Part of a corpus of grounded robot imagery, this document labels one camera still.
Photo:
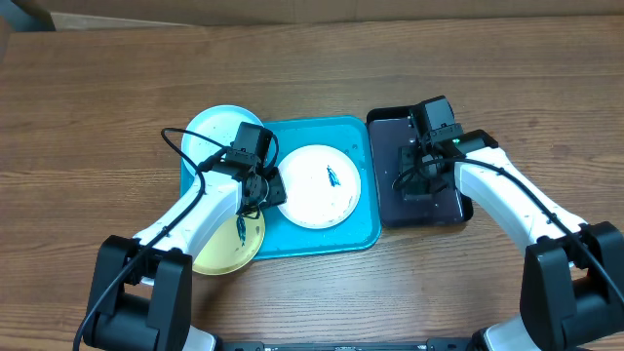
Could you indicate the black water tray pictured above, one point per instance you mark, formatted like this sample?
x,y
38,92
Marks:
x,y
389,128

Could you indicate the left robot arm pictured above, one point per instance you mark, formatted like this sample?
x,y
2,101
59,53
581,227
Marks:
x,y
140,296

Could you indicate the white plate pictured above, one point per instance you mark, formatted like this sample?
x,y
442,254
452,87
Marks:
x,y
323,186

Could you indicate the light blue plate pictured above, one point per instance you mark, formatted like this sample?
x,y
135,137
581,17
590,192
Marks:
x,y
219,123

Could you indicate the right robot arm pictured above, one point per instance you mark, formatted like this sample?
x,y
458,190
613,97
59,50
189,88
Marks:
x,y
572,286

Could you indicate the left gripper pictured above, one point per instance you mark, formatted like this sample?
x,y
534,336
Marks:
x,y
277,192

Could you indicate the green scrubbing sponge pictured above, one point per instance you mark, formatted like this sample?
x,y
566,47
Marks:
x,y
417,190

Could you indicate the teal plastic tray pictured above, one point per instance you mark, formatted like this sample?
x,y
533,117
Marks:
x,y
358,231

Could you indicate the yellow plate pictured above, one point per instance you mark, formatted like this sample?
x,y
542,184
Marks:
x,y
235,243

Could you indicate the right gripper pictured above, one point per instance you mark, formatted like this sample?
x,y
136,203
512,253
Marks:
x,y
408,158

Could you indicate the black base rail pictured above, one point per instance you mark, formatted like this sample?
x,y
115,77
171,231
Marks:
x,y
431,344

